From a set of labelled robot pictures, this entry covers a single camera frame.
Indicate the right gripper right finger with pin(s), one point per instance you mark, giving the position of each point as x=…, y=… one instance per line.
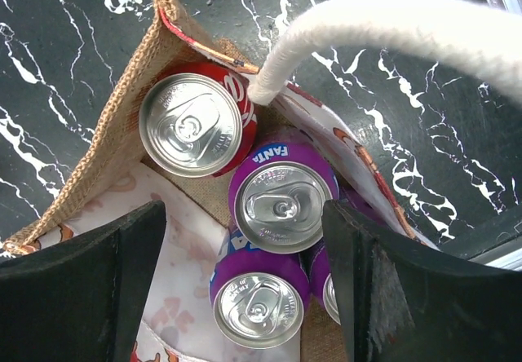
x=399, y=300

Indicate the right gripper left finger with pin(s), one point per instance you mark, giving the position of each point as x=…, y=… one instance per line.
x=82, y=299

